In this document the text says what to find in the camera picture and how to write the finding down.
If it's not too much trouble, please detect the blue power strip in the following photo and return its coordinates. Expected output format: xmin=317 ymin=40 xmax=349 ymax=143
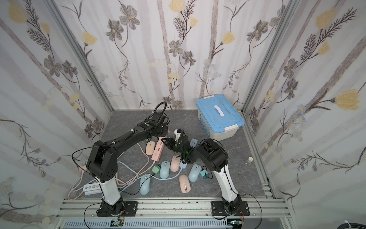
xmin=178 ymin=136 xmax=195 ymax=165

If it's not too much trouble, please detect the pink power strip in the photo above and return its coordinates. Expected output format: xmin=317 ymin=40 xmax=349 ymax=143
xmin=151 ymin=137 xmax=164 ymax=162

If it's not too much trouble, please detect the pink mouse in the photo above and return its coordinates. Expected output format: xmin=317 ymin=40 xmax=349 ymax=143
xmin=178 ymin=175 xmax=191 ymax=193
xmin=170 ymin=156 xmax=181 ymax=172
xmin=145 ymin=141 xmax=155 ymax=156

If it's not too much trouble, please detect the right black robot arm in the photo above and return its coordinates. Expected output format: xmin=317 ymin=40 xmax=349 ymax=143
xmin=162 ymin=130 xmax=242 ymax=215

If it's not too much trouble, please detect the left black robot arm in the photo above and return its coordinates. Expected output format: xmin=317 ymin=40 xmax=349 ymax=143
xmin=86 ymin=111 xmax=169 ymax=217

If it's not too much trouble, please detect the blue mouse middle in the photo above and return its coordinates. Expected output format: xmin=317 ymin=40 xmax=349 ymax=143
xmin=159 ymin=161 xmax=171 ymax=179

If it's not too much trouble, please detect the blue mouse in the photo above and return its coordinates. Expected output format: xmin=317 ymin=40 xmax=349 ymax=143
xmin=159 ymin=161 xmax=171 ymax=179
xmin=188 ymin=164 xmax=202 ymax=182
xmin=139 ymin=174 xmax=152 ymax=195

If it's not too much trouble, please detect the blue mouse right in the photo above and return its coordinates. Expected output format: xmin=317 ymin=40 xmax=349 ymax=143
xmin=188 ymin=164 xmax=202 ymax=182

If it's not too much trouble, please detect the pink mouse front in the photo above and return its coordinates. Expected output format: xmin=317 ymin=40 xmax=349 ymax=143
xmin=178 ymin=175 xmax=191 ymax=193

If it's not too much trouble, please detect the blue mouse front left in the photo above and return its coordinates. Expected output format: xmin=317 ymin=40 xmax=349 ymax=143
xmin=139 ymin=174 xmax=152 ymax=195

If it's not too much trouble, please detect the light green loose charger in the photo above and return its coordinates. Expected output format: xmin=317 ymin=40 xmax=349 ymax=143
xmin=152 ymin=165 xmax=161 ymax=175

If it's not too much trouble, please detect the blue lid storage box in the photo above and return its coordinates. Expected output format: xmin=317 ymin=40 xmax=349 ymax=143
xmin=196 ymin=94 xmax=245 ymax=141

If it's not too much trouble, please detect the white power strip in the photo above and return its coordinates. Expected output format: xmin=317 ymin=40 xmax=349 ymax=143
xmin=83 ymin=183 xmax=102 ymax=195

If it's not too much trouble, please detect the pink power strip cable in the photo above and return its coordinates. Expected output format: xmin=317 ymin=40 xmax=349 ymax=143
xmin=67 ymin=143 xmax=156 ymax=200

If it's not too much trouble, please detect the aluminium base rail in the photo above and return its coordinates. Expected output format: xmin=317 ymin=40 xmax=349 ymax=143
xmin=55 ymin=195 xmax=295 ymax=229

